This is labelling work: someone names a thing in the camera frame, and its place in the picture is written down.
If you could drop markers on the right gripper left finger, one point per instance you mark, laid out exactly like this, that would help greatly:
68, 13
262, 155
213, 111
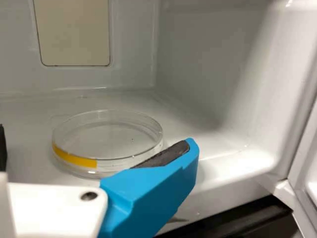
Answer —
2, 148

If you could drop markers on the white incubator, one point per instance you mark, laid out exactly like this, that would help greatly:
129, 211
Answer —
198, 74

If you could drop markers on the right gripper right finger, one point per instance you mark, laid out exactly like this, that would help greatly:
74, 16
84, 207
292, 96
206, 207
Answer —
148, 193

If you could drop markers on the petri dish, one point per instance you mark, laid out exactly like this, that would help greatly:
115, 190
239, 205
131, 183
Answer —
106, 134

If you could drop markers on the black platform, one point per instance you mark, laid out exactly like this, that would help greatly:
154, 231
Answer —
247, 223

